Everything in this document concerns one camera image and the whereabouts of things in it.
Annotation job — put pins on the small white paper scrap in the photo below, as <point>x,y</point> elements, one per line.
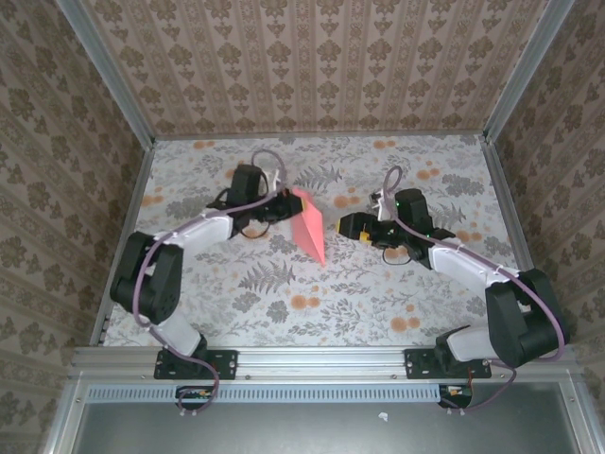
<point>383,416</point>

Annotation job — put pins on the grey metal sheet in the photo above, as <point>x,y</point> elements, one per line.
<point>283,430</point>

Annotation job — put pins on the long aluminium frame beam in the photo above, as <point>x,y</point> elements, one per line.
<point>321,361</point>

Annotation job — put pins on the aluminium side rail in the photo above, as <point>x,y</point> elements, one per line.
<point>125,227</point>
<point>517,236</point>

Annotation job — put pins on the aluminium frame around metal sheet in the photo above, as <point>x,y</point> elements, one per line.
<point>61,425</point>

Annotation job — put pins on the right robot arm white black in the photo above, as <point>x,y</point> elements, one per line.
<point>463,262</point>

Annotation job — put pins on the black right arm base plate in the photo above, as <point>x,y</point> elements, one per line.
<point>416,364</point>

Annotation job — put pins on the slanted aluminium frame post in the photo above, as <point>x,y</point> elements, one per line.
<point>108,71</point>
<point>524,71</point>

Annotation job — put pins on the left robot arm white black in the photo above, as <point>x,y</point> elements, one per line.
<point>203,229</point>

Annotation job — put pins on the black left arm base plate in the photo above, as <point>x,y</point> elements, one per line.
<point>227,364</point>

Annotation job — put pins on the pink cloth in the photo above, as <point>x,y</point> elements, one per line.
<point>309,227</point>

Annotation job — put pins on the floral patterned table cover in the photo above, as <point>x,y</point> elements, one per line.
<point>302,321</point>

